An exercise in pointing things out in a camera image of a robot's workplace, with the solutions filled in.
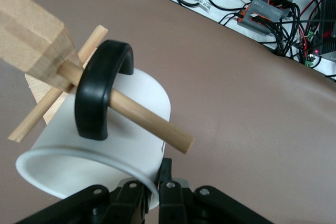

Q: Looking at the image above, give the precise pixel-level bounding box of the white cup black handle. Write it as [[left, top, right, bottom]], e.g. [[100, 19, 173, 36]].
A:
[[15, 39, 173, 210]]

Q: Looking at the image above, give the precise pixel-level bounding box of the wooden mug rack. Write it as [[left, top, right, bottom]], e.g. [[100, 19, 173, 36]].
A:
[[0, 0, 195, 154]]

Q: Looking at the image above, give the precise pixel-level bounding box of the white cable label tag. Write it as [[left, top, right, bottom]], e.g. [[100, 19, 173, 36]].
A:
[[198, 0, 212, 11]]

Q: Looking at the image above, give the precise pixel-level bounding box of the black finned electronics box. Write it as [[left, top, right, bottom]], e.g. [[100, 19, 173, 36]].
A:
[[312, 0, 336, 63]]

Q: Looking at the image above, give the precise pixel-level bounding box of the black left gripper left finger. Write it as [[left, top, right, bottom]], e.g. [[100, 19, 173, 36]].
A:
[[104, 180, 149, 224]]

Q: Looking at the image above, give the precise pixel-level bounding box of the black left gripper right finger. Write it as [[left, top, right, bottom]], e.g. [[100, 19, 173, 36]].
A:
[[157, 157, 187, 224]]

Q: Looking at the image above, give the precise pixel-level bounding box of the green terminal connector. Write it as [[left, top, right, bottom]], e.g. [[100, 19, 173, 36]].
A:
[[304, 52, 321, 68]]

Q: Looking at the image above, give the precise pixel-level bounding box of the thin red wire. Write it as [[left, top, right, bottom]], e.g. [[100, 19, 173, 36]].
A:
[[299, 0, 324, 51]]

